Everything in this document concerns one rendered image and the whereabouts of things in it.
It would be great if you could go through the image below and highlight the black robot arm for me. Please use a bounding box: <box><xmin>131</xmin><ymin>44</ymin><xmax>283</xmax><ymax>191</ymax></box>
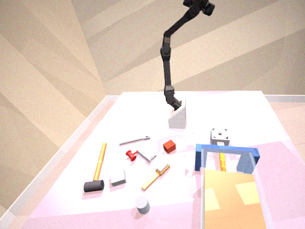
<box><xmin>160</xmin><ymin>0</ymin><xmax>211</xmax><ymax>111</ymax></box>

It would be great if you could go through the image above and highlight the mallet with dark grey head and wooden handle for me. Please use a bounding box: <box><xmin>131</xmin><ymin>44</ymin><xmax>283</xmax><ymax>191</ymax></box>
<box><xmin>83</xmin><ymin>142</ymin><xmax>107</xmax><ymax>192</ymax></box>

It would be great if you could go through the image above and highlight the grey cylinder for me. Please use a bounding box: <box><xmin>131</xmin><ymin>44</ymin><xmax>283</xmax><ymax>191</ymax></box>
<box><xmin>135</xmin><ymin>195</ymin><xmax>150</xmax><ymax>214</ymax></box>

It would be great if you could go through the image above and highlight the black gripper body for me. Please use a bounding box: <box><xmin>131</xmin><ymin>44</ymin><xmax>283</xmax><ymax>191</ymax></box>
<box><xmin>183</xmin><ymin>0</ymin><xmax>215</xmax><ymax>16</ymax></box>

